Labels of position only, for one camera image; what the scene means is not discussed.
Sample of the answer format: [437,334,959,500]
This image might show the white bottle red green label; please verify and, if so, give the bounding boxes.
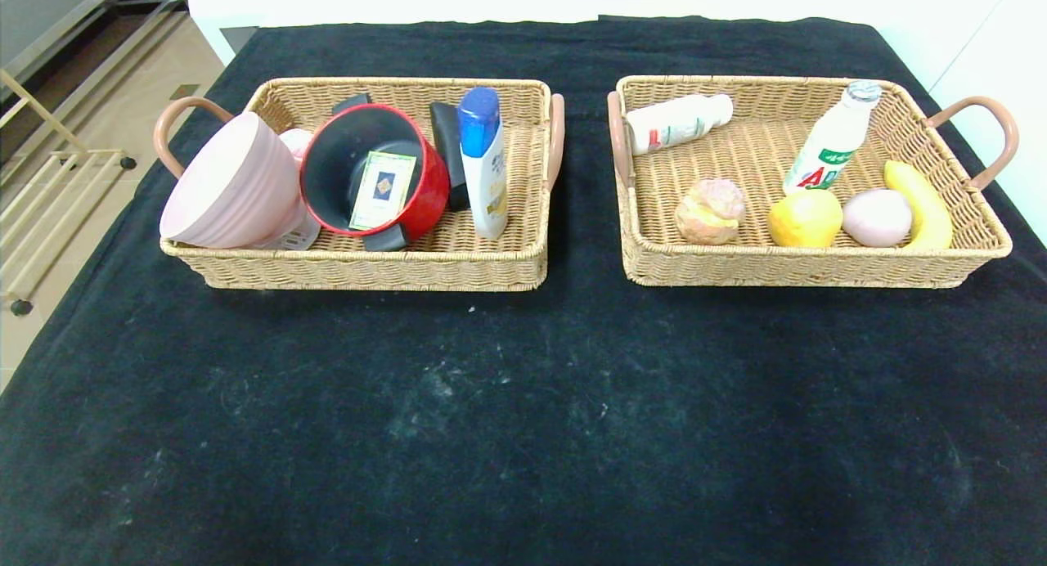
[625,93,734,156]

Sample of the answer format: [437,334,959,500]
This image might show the red pot black handles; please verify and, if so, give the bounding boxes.
[299,93,451,252]

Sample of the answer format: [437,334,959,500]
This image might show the small pink lotion bottle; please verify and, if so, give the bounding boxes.
[279,128,313,168]

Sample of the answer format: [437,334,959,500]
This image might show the dark table cloth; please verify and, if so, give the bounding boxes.
[0,15,1047,566]

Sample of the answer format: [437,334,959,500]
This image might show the white table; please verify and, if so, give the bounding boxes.
[186,0,884,66]

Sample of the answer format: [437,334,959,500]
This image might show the pale pink toy egg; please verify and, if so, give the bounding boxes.
[842,189,914,248]

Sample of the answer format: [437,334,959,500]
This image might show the black soft pouch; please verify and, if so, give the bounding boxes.
[430,100,471,212]

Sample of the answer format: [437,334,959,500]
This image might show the grey metal shelf frame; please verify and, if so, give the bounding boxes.
[0,0,189,88]

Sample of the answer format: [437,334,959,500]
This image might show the white bottle blue cap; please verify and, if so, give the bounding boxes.
[456,87,510,240]

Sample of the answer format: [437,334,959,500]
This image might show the white plastic soap dish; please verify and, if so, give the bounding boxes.
[254,206,321,251]

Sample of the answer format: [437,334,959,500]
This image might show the white cabinet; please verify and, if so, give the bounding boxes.
[843,0,1047,248]

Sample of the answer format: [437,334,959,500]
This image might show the white milk bottle silver cap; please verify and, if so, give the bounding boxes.
[783,79,884,196]

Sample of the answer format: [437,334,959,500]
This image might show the beige metal rack on wheels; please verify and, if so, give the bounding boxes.
[0,70,137,318]

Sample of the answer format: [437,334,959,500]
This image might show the pink bowl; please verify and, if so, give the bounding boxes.
[160,112,304,249]

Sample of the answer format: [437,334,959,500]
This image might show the yellow toy banana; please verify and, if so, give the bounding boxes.
[883,159,955,250]

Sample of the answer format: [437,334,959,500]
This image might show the rectangular wicker basket brown handles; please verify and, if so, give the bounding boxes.
[606,74,1021,289]
[153,77,566,292]

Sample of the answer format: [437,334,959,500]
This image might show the yellow lemon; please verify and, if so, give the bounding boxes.
[767,187,844,248]

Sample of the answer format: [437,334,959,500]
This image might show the gold bordered card box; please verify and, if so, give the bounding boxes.
[349,150,418,231]

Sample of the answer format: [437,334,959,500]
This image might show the toy cream puff bun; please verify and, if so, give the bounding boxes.
[676,177,748,245]

